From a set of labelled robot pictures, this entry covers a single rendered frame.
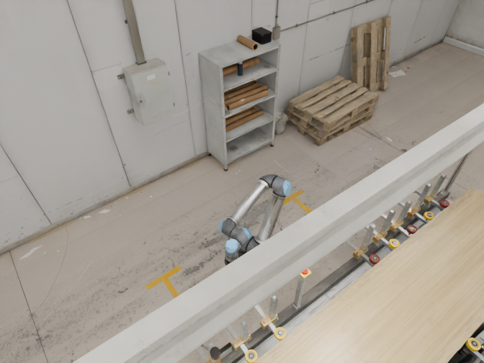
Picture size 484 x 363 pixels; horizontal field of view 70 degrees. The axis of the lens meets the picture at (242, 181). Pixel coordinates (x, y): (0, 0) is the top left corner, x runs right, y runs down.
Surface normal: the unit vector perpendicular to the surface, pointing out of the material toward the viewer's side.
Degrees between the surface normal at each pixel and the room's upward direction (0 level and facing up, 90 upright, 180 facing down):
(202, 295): 0
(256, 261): 0
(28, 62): 90
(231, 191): 0
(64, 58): 90
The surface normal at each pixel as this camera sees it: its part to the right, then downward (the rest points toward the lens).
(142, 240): 0.00, -0.70
